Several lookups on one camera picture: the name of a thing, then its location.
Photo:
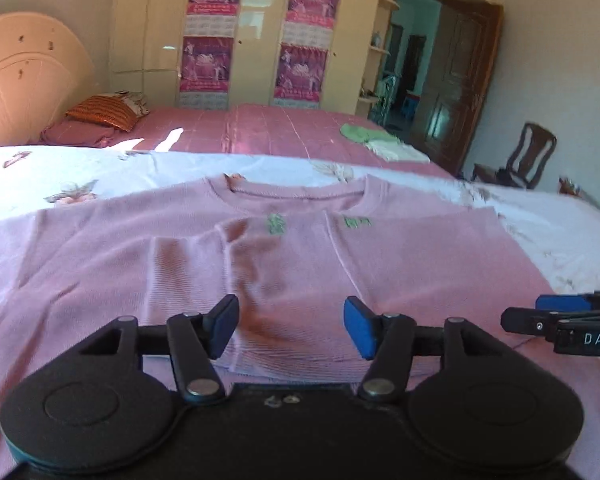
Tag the pink checked bedspread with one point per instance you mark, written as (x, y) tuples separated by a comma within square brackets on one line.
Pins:
[(280, 130)]

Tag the dark wooden chair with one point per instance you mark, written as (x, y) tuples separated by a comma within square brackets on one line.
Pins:
[(530, 152)]

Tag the floral patterned pillow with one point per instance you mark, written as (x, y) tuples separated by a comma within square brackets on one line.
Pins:
[(138, 102)]

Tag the cream wooden headboard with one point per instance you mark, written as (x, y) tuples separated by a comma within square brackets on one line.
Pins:
[(19, 75)]

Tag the blue stool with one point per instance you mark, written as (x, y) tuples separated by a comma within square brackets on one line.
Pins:
[(411, 104)]

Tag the metal rack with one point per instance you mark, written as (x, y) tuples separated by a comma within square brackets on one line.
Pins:
[(387, 97)]

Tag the pink pillow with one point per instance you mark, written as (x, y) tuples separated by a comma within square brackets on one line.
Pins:
[(74, 134)]

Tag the green folded cloth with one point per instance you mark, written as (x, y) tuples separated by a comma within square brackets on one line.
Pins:
[(362, 132)]

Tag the cream corner shelf unit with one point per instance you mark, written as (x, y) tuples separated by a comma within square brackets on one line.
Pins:
[(377, 50)]

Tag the white folded cloth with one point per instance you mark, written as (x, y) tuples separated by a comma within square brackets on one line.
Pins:
[(397, 151)]

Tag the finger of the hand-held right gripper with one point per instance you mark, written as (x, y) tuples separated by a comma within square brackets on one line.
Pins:
[(562, 302), (527, 321)]

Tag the orange striped pillow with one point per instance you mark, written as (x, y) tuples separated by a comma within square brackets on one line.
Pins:
[(104, 110)]

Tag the pink knit sweater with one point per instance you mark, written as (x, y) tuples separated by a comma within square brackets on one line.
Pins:
[(300, 260)]

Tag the wooden furniture piece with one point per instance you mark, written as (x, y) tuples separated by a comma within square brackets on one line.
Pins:
[(587, 197)]

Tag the white floral bed sheet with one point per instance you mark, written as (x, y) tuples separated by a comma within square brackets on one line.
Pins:
[(79, 170)]

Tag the cream wardrobe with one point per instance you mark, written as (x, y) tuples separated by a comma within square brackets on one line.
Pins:
[(260, 35)]

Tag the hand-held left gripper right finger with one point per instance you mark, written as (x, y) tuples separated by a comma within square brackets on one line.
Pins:
[(358, 327)]

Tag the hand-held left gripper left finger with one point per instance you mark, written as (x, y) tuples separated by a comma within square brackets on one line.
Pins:
[(223, 325)]

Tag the dark wooden door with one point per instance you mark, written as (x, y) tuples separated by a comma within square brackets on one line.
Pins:
[(455, 85)]

